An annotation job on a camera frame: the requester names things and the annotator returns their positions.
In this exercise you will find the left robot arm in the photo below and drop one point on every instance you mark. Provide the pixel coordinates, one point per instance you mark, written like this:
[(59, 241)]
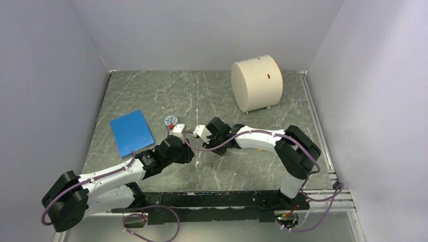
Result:
[(74, 197)]

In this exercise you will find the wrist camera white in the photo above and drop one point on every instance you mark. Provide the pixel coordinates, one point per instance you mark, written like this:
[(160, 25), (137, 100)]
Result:
[(177, 130), (202, 132)]

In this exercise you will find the aluminium frame rail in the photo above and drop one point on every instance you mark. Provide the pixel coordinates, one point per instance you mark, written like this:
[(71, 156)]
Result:
[(87, 194)]

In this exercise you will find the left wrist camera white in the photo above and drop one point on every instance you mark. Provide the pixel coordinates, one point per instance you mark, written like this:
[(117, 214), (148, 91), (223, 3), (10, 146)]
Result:
[(177, 130)]

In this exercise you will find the metal key organizer plate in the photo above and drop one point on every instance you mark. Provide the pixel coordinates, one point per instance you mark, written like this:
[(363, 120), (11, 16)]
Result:
[(210, 158)]

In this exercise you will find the small blue labelled jar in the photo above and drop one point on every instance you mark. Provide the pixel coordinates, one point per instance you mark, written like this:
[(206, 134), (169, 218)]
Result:
[(171, 121)]

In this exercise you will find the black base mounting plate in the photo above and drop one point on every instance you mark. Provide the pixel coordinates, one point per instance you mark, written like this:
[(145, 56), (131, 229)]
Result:
[(263, 206)]

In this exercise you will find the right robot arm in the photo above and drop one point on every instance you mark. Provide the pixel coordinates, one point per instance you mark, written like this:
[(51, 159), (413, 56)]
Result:
[(297, 152)]

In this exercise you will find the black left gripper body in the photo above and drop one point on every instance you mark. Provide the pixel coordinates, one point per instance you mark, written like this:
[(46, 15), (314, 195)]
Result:
[(181, 157)]

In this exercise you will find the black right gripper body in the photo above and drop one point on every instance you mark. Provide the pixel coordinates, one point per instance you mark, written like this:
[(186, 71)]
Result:
[(214, 141)]

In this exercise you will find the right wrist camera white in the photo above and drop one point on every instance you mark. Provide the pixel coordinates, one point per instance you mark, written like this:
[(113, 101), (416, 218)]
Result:
[(202, 132)]

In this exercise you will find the cream cylindrical container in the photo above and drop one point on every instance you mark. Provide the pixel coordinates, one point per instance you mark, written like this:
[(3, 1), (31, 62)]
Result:
[(257, 83)]

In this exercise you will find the blue flat pad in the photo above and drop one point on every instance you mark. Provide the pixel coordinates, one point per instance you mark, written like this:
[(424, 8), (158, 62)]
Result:
[(131, 133)]

